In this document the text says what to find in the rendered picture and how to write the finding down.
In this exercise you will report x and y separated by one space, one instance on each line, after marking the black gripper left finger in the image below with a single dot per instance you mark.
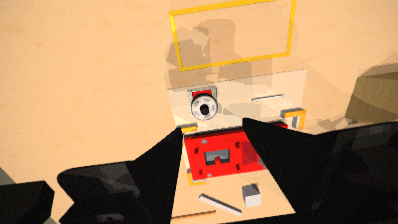
151 179

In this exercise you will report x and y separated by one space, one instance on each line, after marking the yellow rectangular outline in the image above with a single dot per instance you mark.
222 5

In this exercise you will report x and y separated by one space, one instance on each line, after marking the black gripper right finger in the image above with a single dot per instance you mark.
302 163

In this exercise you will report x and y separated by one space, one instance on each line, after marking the black wheel with grey hub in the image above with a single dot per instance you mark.
200 99

